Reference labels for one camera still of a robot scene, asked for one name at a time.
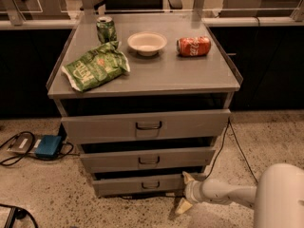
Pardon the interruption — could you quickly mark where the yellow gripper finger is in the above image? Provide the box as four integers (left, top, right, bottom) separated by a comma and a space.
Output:
182, 171, 195, 184
175, 198, 193, 215

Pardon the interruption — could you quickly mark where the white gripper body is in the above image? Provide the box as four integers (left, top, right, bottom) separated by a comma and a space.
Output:
184, 180, 207, 204

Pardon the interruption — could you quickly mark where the grey bottom drawer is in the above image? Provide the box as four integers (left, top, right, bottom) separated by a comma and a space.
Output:
92, 174, 185, 197

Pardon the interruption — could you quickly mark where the grey drawer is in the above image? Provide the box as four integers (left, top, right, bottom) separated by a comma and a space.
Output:
92, 174, 185, 197
62, 109, 230, 144
81, 147, 215, 173

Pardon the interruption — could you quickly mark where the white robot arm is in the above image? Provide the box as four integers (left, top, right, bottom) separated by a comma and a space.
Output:
176, 163, 304, 228

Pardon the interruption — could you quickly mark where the grey middle drawer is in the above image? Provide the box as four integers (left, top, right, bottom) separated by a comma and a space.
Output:
81, 147, 215, 173

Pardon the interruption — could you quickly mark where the grey drawer cabinet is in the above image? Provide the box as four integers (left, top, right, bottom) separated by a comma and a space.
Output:
48, 12, 241, 183

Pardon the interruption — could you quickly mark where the grey top drawer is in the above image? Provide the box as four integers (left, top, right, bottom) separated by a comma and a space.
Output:
62, 109, 230, 144

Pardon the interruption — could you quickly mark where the orange soda can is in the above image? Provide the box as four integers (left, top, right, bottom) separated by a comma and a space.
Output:
177, 36, 211, 57

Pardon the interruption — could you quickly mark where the white bowl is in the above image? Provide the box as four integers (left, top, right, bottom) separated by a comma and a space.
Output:
127, 31, 167, 56

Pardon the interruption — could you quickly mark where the blue electronic box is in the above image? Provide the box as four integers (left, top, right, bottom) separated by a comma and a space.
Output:
34, 135, 62, 159

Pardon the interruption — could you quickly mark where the green chip bag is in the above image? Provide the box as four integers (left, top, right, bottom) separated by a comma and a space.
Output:
62, 41, 130, 92

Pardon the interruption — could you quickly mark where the green soda can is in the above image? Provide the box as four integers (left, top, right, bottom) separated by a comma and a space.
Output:
96, 16, 117, 44

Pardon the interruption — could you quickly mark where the grey flat device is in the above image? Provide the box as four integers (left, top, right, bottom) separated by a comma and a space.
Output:
8, 134, 43, 156

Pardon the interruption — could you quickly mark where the black object bottom left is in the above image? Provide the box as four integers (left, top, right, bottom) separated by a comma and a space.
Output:
0, 204, 39, 228

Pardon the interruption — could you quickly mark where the black floor cable right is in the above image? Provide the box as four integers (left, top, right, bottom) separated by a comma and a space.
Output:
202, 117, 259, 185

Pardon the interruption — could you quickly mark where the black cables left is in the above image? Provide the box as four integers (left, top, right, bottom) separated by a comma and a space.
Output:
0, 130, 80, 167

